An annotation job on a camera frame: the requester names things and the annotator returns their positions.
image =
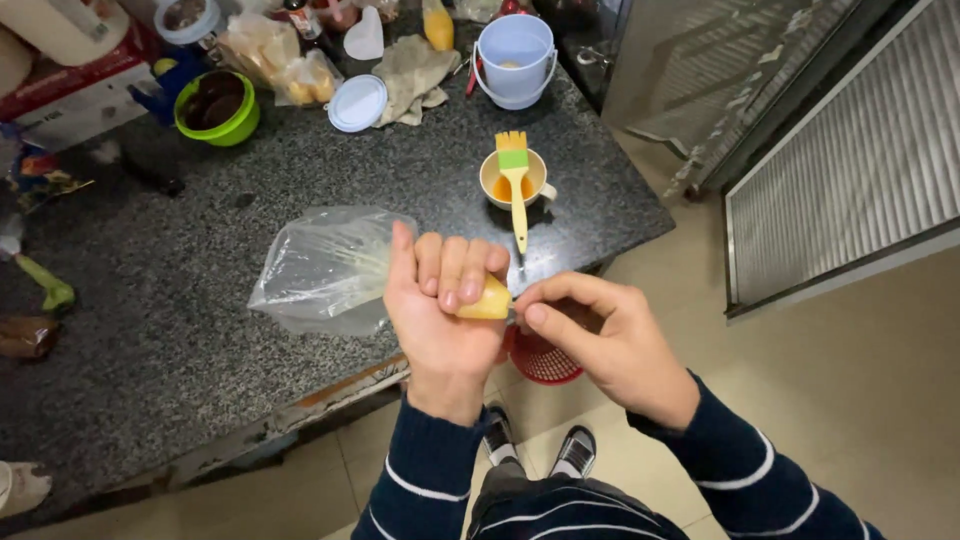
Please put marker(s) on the plastic bag of buns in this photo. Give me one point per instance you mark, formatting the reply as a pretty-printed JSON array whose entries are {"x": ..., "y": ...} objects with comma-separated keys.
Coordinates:
[{"x": 281, "y": 64}]

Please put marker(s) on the person's right hand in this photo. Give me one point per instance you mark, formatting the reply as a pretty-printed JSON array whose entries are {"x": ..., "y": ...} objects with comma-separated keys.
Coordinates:
[{"x": 622, "y": 337}]

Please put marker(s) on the person's left hand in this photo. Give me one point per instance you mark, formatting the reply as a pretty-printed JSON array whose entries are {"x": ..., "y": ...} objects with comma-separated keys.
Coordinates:
[{"x": 442, "y": 330}]

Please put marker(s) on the green wrapped packet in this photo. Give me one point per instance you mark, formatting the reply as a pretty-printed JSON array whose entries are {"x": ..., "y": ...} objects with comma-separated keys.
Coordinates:
[{"x": 49, "y": 281}]

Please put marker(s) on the colourful snack wrapper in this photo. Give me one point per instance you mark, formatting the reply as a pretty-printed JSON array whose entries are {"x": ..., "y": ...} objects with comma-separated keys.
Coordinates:
[{"x": 41, "y": 172}]

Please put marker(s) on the yellow green silicone brush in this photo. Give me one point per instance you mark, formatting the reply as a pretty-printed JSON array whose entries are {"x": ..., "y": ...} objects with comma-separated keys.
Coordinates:
[{"x": 515, "y": 187}]

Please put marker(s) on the white cloth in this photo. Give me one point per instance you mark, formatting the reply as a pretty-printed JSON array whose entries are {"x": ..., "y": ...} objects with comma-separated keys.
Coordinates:
[{"x": 22, "y": 487}]

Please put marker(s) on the beige crumpled cloth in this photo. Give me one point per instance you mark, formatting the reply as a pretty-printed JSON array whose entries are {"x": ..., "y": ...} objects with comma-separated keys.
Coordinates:
[{"x": 412, "y": 79}]

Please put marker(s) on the person's left shoe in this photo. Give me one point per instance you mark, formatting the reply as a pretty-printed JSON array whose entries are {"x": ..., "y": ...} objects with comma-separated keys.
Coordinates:
[{"x": 499, "y": 436}]

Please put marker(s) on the person's shoe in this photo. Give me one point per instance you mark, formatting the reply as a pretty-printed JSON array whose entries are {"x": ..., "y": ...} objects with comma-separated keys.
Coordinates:
[
  {"x": 575, "y": 451},
  {"x": 499, "y": 436}
]

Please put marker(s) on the yellow food piece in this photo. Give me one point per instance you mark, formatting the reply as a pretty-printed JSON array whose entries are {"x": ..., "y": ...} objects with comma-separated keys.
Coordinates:
[{"x": 489, "y": 301}]

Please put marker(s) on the white round lid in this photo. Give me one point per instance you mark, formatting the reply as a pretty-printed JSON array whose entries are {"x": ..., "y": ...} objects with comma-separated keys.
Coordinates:
[{"x": 358, "y": 103}]

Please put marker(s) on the glass door panel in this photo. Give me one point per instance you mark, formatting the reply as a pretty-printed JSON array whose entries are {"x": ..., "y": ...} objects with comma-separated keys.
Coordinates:
[{"x": 712, "y": 75}]

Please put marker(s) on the red and white carton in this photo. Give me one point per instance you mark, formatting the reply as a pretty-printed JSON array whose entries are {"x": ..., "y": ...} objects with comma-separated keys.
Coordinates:
[{"x": 71, "y": 90}]

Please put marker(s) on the person's striped shirt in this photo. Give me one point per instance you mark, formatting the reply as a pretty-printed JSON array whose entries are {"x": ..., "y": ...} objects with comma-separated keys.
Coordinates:
[{"x": 555, "y": 506}]

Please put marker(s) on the light blue plastic bucket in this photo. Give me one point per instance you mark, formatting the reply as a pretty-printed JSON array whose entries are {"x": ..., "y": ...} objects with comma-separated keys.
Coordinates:
[{"x": 516, "y": 60}]

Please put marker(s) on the metal slatted shutter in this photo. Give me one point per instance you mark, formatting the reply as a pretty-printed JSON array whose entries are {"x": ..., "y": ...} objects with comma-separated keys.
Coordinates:
[{"x": 847, "y": 150}]

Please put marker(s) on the blue plastic object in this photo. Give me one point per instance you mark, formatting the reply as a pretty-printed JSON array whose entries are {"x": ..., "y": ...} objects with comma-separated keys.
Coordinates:
[{"x": 169, "y": 86}]

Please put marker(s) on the yellow squeeze bottle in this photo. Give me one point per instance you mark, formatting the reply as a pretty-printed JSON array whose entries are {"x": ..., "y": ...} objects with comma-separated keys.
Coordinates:
[{"x": 438, "y": 24}]

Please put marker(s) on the dark sauce bottle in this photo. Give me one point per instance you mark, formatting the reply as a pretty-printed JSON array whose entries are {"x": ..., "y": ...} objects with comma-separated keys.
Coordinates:
[{"x": 304, "y": 21}]

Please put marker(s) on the brown wrapped packet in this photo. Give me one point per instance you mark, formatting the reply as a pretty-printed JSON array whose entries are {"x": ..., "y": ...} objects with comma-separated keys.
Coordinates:
[{"x": 26, "y": 335}]

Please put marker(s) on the white heart-shaped lid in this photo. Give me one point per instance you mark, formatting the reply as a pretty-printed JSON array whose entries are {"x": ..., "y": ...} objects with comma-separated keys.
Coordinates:
[{"x": 365, "y": 36}]

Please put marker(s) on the person's right shoe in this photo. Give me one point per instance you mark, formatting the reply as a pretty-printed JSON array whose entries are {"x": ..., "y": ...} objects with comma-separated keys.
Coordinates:
[{"x": 575, "y": 451}]

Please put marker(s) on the clear plastic bag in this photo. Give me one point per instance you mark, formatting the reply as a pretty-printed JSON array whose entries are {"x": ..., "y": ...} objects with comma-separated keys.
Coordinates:
[{"x": 326, "y": 270}]

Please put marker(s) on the light blue round container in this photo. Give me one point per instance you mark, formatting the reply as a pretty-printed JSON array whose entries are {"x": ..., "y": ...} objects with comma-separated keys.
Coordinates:
[{"x": 187, "y": 19}]

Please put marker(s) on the red plastic basket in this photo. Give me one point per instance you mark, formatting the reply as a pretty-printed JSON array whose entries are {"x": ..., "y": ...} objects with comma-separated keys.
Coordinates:
[{"x": 541, "y": 360}]

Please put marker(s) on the green plastic bowl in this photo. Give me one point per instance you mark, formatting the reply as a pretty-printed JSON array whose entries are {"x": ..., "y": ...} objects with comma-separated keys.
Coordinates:
[{"x": 217, "y": 109}]

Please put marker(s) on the cream cup with orange liquid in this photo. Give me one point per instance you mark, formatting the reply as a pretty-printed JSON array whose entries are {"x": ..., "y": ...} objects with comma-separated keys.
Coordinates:
[{"x": 501, "y": 187}]

